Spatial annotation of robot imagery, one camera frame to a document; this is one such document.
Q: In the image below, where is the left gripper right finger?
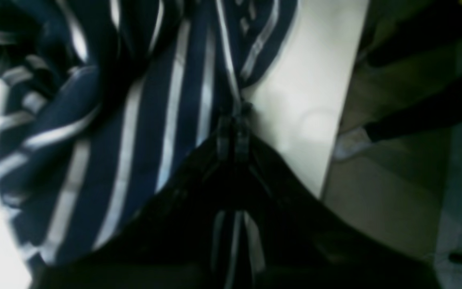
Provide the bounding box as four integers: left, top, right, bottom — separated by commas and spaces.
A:
235, 117, 441, 289

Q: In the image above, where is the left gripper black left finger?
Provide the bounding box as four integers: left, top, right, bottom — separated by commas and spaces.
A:
31, 116, 235, 289

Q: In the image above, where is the navy white striped t-shirt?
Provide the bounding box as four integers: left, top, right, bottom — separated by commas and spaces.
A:
0, 0, 300, 275

